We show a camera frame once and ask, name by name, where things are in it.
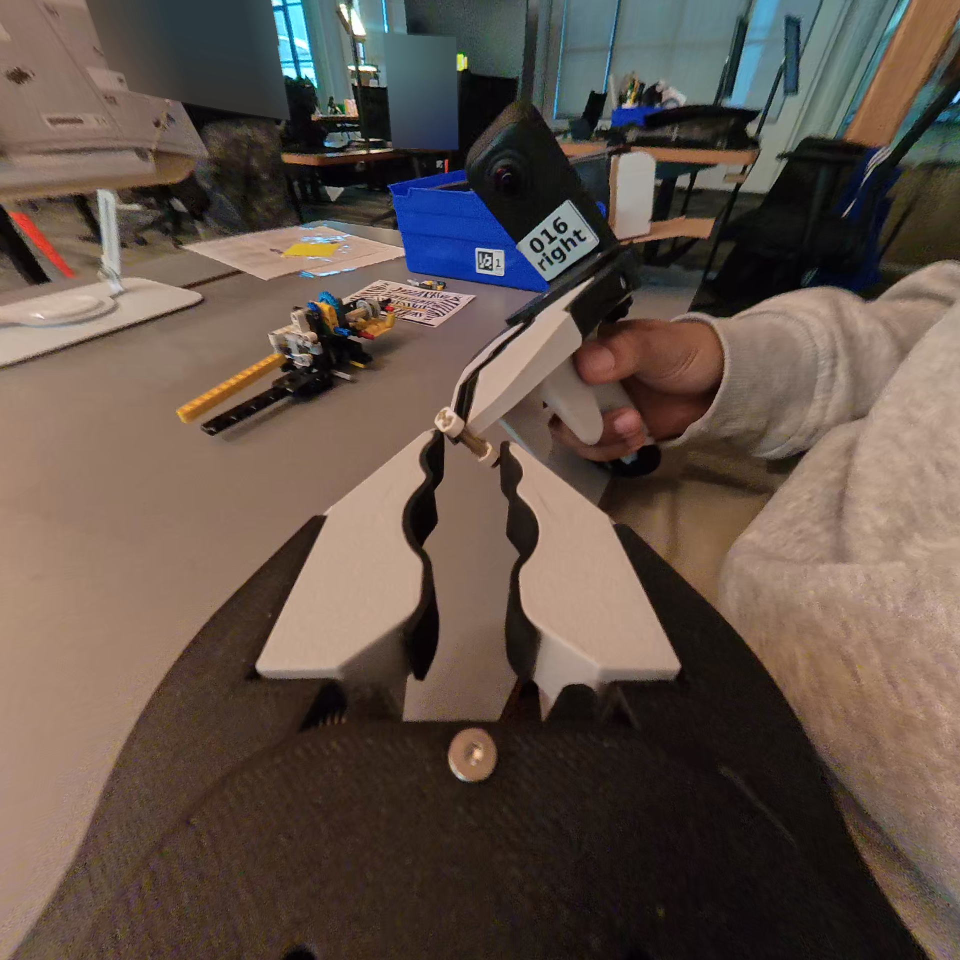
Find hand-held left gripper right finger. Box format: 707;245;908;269
498;441;683;719

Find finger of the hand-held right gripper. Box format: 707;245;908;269
452;306;558;423
466;302;585;440

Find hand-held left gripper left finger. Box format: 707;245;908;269
255;431;447;699

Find tan lego axle white connectors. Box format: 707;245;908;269
435;405;496;470

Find person's right forearm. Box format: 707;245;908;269
675;258;960;466

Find partly built lego model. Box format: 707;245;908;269
176;292;397;436

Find person's right hand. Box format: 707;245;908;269
549;318;729;463

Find black high-back office chair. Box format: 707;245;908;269
457;71;519;151

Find zebra striped sticker sheet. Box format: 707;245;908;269
341;279;477;329

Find white rounded board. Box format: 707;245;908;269
609;150;657;237

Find blue plastic bin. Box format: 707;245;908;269
388;171;552;294

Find black bag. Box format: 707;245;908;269
622;105;759;150

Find long wood-top desk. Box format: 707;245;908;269
281;146;459;219

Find dark equipment on desk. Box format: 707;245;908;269
281;75;324;151

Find laminated paper sheet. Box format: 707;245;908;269
183;225;406;281

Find blue jacket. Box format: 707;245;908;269
832;146;901;290

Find wooden column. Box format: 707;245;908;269
843;0;960;147

